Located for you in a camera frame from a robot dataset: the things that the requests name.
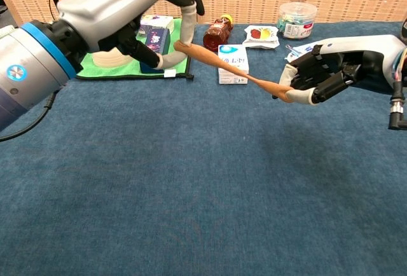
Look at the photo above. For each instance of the white and blue milk carton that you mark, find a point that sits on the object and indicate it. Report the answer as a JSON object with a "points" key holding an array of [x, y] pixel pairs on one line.
{"points": [[235, 51]]}

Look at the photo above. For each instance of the mint green brush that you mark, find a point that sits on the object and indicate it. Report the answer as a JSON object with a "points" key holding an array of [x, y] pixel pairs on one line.
{"points": [[4, 31]]}

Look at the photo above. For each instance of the red-brown bottle yellow cap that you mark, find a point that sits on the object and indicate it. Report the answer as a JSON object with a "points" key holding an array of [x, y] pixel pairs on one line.
{"points": [[216, 36]]}

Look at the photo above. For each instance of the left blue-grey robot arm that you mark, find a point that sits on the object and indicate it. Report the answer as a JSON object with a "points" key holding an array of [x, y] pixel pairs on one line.
{"points": [[28, 66]]}

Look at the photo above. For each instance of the white powder bag blue print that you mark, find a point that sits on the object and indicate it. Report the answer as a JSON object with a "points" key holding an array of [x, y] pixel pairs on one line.
{"points": [[306, 49]]}

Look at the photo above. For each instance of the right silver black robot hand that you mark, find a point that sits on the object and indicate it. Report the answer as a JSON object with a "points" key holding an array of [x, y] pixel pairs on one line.
{"points": [[359, 48]]}

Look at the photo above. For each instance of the cream upturned bowl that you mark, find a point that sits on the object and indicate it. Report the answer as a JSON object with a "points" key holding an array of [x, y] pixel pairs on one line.
{"points": [[108, 59]]}

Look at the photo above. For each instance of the blue binder clip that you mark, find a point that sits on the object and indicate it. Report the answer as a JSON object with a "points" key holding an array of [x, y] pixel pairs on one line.
{"points": [[291, 48]]}

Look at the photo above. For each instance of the clear plastic tub of clips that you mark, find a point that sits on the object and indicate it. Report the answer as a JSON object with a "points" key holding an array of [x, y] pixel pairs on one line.
{"points": [[297, 21]]}

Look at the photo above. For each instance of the white snack packet fruit print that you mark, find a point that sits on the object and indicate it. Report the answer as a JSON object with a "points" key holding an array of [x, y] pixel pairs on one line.
{"points": [[260, 34]]}

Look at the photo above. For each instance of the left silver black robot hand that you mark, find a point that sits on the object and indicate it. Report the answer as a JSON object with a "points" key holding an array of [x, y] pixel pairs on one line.
{"points": [[108, 5]]}

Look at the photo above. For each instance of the white and purple carton box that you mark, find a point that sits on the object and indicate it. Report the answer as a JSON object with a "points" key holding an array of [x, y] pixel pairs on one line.
{"points": [[159, 21]]}

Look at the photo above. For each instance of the green cloth with black edge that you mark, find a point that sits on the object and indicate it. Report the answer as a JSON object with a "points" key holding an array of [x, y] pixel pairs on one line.
{"points": [[108, 71]]}

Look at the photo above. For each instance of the orange stretchy sausage toy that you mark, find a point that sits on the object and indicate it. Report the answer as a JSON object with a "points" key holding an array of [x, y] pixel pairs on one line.
{"points": [[206, 54]]}

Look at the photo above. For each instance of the glass jar black lid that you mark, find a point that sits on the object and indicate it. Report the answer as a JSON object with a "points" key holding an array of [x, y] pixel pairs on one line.
{"points": [[404, 32]]}

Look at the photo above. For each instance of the dark blue long box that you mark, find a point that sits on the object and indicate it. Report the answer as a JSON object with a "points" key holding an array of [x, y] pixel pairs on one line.
{"points": [[157, 39]]}

